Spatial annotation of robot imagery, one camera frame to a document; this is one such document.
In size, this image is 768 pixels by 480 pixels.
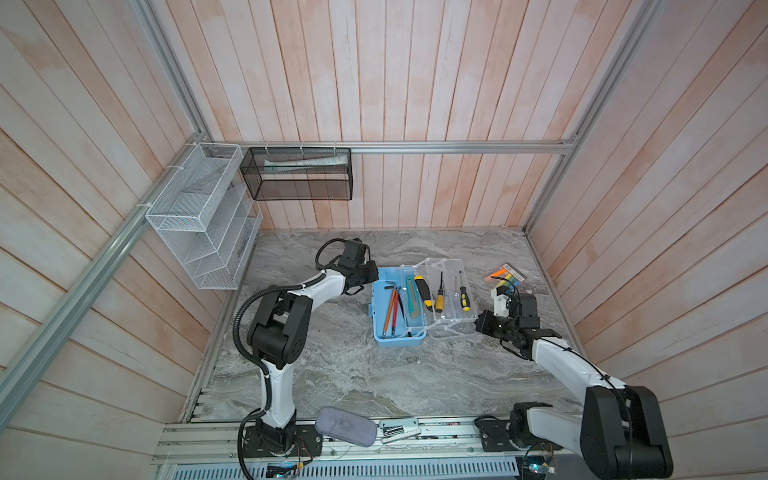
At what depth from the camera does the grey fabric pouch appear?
732 millimetres

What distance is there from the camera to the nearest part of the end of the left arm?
0.75 m

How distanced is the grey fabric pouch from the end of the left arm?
324mm
